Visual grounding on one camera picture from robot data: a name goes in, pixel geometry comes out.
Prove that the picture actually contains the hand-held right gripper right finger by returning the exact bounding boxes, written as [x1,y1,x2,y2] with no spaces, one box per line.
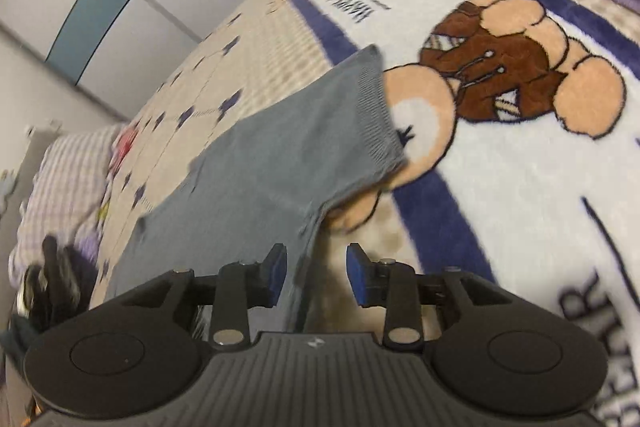
[346,243,506,353]

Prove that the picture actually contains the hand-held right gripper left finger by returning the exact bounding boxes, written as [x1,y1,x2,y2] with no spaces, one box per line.
[120,243,288,353]

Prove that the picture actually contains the grey knit sweater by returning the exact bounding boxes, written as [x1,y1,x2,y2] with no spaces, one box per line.
[102,44,410,334]

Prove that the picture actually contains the beige bear printed blanket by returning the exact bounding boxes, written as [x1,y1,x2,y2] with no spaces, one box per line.
[92,0,640,427]

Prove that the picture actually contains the black garment pile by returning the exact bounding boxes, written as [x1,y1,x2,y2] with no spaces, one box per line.
[15,233,101,333]

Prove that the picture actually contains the purple checked pillow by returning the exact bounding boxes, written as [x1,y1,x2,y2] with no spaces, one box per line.
[9,122,132,269]

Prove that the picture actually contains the dark blue jeans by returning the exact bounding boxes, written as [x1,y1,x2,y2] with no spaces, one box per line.
[0,314,38,375]

